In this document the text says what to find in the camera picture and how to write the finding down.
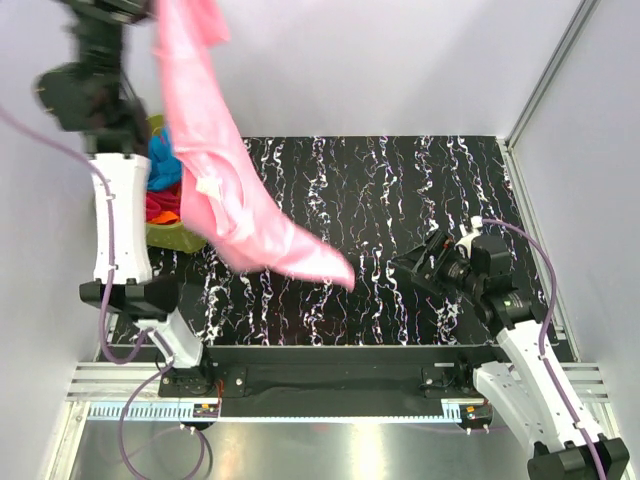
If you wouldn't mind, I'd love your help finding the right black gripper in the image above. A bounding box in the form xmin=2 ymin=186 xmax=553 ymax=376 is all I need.
xmin=391 ymin=229 xmax=483 ymax=299

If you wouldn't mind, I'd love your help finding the light pink t-shirt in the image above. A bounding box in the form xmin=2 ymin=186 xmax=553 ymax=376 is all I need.
xmin=154 ymin=1 xmax=355 ymax=290

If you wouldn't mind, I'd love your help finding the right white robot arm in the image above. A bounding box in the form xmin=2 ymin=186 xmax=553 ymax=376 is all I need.
xmin=393 ymin=231 xmax=630 ymax=479

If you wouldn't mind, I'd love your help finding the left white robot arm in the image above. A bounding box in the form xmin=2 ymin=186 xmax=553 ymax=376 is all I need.
xmin=36 ymin=1 xmax=216 ymax=396

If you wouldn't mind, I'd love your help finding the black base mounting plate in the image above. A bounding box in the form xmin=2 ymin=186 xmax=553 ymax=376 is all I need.
xmin=97 ymin=341 xmax=571 ymax=419

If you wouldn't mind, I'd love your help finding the blue t-shirt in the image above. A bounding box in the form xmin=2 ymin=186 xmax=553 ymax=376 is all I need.
xmin=147 ymin=127 xmax=182 ymax=192

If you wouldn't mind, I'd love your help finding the magenta t-shirt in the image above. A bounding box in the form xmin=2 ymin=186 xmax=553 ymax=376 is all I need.
xmin=146 ymin=183 xmax=181 ymax=222

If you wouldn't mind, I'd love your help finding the orange t-shirt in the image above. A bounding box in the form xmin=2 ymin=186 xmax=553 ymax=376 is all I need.
xmin=147 ymin=211 xmax=180 ymax=225

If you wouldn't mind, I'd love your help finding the olive green plastic bin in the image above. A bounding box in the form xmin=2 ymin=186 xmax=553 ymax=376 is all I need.
xmin=146 ymin=114 xmax=206 ymax=254

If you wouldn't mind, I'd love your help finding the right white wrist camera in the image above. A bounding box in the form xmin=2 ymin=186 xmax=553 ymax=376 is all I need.
xmin=455 ymin=216 xmax=483 ymax=259

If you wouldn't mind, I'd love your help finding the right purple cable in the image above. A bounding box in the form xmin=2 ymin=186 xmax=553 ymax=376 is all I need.
xmin=479 ymin=217 xmax=606 ymax=480

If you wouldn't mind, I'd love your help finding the purple cable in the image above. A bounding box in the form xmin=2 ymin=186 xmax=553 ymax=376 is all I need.
xmin=479 ymin=217 xmax=606 ymax=480
xmin=0 ymin=102 xmax=213 ymax=478

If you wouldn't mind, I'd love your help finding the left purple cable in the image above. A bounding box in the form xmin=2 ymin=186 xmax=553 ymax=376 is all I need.
xmin=0 ymin=102 xmax=213 ymax=478

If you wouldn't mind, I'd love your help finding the aluminium frame rail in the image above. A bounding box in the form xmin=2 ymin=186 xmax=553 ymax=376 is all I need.
xmin=66 ymin=362 xmax=611 ymax=401

